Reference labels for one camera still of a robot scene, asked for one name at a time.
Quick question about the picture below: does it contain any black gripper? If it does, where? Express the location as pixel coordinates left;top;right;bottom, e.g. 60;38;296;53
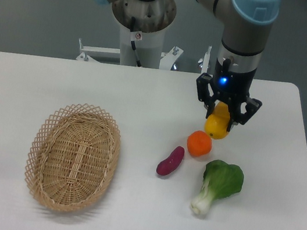
196;55;262;132

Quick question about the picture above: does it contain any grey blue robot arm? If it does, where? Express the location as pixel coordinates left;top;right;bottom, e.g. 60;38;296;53
96;0;281;129

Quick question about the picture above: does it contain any orange tangerine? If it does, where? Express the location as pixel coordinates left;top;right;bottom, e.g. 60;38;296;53
187;130;212;157

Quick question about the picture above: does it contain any green bok choy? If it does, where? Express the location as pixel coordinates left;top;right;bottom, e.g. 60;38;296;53
190;160;244;216

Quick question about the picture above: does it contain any purple sweet potato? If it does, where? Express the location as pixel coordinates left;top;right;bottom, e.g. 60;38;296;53
156;146;185;176

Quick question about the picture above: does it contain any woven wicker basket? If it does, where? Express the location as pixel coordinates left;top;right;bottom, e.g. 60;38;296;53
24;104;121;212

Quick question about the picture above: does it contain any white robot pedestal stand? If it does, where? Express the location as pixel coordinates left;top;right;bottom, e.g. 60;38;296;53
75;0;221;83

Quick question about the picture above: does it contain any black cable on pedestal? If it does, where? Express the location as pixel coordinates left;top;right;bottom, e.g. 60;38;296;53
123;16;150;68

